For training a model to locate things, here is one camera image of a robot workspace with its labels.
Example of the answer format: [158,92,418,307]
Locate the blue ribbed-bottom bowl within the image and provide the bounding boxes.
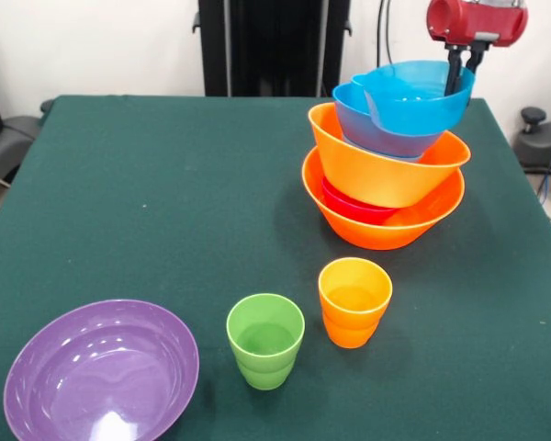
[361,60,477,137]

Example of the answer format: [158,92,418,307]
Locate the dark green tablecloth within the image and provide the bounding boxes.
[0,95,551,441]

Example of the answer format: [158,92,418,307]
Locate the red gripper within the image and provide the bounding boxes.
[425,0,530,96]

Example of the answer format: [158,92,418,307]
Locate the small cyan bowl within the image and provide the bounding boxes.
[342,133,424,164]

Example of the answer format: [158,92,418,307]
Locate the large orange bowl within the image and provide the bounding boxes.
[301,147,466,252]
[308,101,472,209]

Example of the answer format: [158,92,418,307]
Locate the green cup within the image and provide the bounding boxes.
[225,293,306,391]

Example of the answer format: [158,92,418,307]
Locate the large blue bowl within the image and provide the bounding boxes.
[332,82,449,158]

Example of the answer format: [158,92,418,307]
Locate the black wall cable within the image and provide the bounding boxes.
[385,0,396,65]
[375,0,387,70]

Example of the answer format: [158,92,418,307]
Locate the small magenta bowl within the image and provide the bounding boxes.
[320,176,399,226]

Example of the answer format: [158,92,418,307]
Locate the large purple bowl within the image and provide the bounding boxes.
[3,299,200,441]

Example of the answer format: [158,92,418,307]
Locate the orange cup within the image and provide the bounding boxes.
[317,256,394,349]

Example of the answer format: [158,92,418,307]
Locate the black pedestal foot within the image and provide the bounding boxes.
[512,106,551,174]
[0,98,56,185]

